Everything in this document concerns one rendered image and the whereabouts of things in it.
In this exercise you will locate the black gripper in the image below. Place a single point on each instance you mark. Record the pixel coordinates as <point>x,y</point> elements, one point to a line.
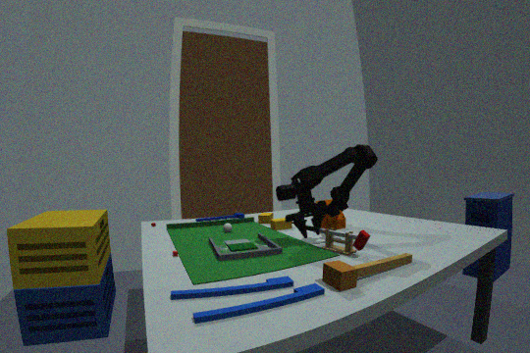
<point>298,218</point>

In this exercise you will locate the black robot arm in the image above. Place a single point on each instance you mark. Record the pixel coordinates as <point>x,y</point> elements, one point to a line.
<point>363,158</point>

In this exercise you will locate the red putter with grey shaft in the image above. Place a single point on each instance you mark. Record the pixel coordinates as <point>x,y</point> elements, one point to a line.
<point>360,240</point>

